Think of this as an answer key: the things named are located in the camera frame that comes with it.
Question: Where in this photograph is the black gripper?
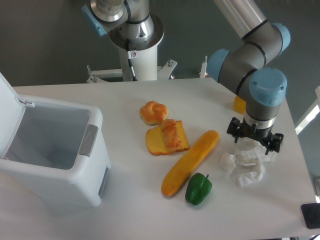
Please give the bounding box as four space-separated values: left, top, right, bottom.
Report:
226 117 284 155

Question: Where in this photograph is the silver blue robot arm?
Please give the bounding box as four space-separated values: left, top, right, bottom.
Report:
82 0 291 152

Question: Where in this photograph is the long yellow baguette bread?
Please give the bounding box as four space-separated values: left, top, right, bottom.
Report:
161 130 220 197

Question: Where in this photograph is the braided round bread roll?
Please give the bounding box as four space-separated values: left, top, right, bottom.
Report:
139 101 169 126

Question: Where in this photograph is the crumpled white paper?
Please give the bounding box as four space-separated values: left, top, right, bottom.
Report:
233 138 277 188

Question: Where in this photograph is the yellow block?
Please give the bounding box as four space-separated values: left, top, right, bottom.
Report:
233 96 247 115

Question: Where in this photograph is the small crumpled white paper ball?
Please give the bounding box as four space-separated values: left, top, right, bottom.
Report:
219 152 236 173

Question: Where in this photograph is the green bell pepper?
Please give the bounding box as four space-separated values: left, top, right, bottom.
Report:
185 172 213 206

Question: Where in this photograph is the small orange croissant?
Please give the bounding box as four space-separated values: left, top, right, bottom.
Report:
160 119 182 150

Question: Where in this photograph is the black device at table corner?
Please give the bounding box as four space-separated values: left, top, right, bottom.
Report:
301 203 320 229

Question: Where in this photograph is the white trash bin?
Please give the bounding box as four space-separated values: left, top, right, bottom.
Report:
0 94 111 213

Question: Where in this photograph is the white trash bin lid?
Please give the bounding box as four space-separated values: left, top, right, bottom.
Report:
0 73 35 157

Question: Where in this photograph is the white frame bar right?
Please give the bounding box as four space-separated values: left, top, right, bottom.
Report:
294 86 320 135

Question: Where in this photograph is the black cable on pedestal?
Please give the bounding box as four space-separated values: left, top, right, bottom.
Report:
126 38 138 82

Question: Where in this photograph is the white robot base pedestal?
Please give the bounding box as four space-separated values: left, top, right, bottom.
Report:
108 13 164 82

